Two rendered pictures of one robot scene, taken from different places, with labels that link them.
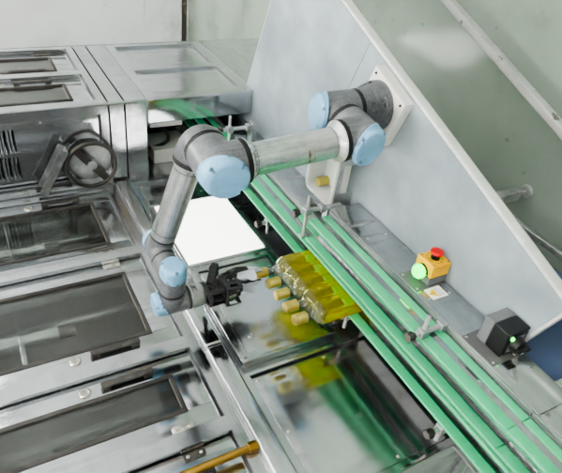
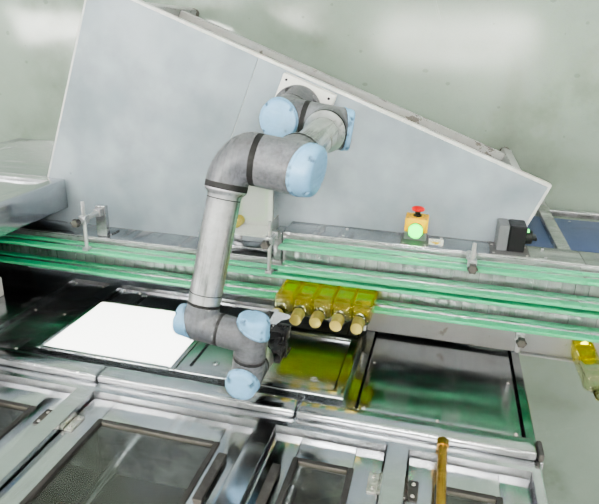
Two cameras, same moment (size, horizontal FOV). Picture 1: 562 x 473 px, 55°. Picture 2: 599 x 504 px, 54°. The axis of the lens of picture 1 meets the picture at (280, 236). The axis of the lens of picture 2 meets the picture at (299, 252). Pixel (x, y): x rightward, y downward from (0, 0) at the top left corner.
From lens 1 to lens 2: 1.11 m
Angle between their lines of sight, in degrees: 41
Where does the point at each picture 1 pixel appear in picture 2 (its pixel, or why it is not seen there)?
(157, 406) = (325, 488)
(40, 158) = not seen: outside the picture
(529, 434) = (595, 278)
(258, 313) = (291, 362)
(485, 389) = (544, 272)
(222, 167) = (318, 153)
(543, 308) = (528, 199)
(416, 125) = not seen: hidden behind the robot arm
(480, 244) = (452, 181)
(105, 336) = (178, 480)
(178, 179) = (228, 210)
